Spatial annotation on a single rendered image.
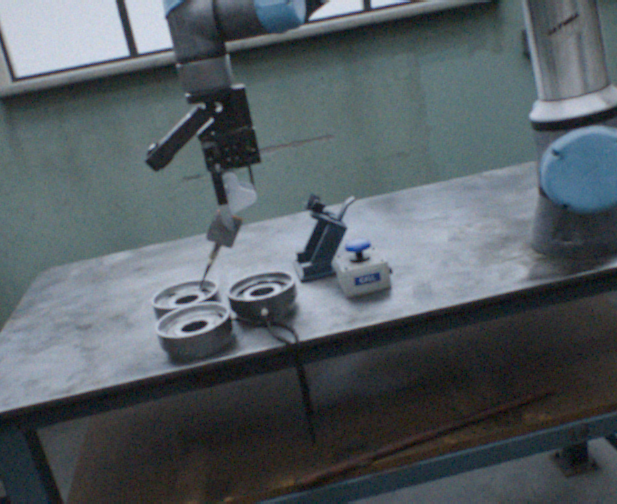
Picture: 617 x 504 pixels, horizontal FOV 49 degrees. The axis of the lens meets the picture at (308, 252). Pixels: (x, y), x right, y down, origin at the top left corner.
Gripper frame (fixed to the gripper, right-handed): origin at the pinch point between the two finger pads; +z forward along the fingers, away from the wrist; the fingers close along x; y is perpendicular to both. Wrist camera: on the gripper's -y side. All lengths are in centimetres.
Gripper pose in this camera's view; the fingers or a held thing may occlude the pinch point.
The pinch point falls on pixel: (226, 222)
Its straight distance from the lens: 106.4
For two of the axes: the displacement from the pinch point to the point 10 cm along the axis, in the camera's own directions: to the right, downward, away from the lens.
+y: 9.7, -2.3, 0.9
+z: 1.8, 9.2, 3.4
